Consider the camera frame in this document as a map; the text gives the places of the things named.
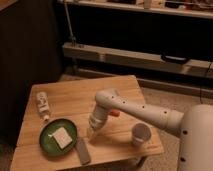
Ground black handle on shelf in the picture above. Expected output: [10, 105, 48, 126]
[161, 54, 190, 64]

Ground wooden shelf unit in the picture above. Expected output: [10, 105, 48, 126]
[56, 0, 213, 98]

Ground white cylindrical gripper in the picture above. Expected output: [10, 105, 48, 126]
[87, 107, 108, 140]

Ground white square sponge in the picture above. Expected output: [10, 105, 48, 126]
[52, 127, 72, 149]

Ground metal stand pole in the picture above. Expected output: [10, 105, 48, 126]
[63, 0, 76, 46]

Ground green round plate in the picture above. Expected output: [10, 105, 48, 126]
[39, 119, 77, 157]

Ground white lying bottle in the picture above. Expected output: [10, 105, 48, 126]
[36, 92, 50, 121]

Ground wooden table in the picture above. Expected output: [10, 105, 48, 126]
[10, 75, 164, 171]

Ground small orange object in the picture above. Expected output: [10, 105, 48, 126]
[109, 109, 120, 117]

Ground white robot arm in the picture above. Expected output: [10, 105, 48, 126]
[87, 89, 213, 171]

